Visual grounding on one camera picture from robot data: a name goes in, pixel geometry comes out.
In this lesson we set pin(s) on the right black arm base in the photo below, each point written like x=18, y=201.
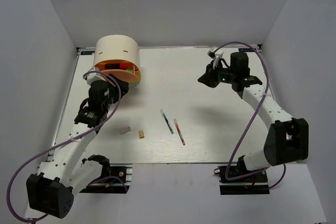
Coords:
x=253, y=185

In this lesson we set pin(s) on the cream round drawer organizer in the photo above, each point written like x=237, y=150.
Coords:
x=118, y=47

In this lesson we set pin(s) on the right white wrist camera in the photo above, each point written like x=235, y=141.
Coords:
x=216, y=54

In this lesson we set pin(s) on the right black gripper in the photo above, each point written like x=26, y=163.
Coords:
x=209, y=78

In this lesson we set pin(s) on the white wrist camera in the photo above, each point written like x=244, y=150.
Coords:
x=92, y=77
x=216, y=54

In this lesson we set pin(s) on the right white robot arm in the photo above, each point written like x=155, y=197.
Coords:
x=287, y=138

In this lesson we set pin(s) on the grey white eraser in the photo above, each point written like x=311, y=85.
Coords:
x=124, y=130

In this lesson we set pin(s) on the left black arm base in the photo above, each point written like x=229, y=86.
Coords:
x=116, y=181

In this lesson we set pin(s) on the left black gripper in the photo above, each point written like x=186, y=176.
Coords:
x=123, y=85

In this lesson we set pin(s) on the small tan eraser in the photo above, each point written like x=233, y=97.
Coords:
x=141, y=134

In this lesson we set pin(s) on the pink highlighter marker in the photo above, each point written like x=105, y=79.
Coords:
x=122, y=66

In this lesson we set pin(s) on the orange top drawer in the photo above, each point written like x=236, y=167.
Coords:
x=121, y=74

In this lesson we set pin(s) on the green pen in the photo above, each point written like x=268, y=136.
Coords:
x=166, y=120

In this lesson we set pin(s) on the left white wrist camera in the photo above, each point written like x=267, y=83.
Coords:
x=92, y=77

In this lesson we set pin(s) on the red pen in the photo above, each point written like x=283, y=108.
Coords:
x=179, y=131

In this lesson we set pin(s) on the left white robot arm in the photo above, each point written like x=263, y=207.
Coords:
x=53, y=190

